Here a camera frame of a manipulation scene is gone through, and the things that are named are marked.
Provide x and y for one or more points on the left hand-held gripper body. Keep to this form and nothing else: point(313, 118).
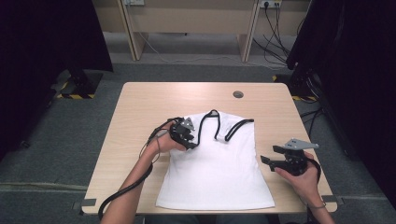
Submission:
point(182, 133)

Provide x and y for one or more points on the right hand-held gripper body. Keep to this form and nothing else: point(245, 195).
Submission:
point(294, 163)

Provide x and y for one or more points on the white shirt with black trim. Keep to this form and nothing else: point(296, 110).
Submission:
point(218, 174)

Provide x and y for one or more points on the person's left hand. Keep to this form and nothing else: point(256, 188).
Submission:
point(162, 143)

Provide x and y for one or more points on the person's right hand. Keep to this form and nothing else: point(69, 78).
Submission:
point(306, 186)

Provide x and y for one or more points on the thin wrist loop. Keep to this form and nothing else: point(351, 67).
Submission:
point(317, 205)

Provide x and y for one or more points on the grey tape strip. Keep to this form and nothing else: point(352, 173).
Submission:
point(329, 198)
point(89, 202)

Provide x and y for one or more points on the black stand base striped tape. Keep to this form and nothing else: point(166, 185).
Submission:
point(299, 87)
point(82, 84)

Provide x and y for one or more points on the light wooden desk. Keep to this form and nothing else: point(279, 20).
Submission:
point(186, 18)

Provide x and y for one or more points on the black curtain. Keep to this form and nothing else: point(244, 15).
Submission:
point(358, 62)
point(37, 46)

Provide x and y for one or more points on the white wall socket with plugs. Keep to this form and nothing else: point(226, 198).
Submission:
point(271, 3)

